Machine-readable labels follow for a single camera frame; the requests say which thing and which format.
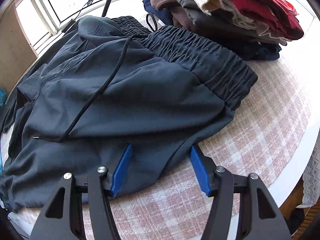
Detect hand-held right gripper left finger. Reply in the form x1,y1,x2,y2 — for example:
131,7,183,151
30,144,133,240

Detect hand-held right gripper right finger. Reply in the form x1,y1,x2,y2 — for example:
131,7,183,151
189,144,292,240

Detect dark grey drawstring pants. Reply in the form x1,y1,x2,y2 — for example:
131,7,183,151
0,15,258,213

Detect stack of folded clothes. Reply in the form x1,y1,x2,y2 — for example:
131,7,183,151
142,0,282,61

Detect white lace cloth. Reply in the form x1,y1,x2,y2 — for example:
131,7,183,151
301,150,320,209

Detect grey garment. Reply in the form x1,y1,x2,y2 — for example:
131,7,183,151
172,0,285,45

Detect large wooden board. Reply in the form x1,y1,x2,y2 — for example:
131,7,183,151
0,4,39,98

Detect dark red garment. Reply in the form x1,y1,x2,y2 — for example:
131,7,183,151
197,0,304,40

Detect black inline cable controller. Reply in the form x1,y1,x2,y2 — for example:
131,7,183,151
61,19,77,33

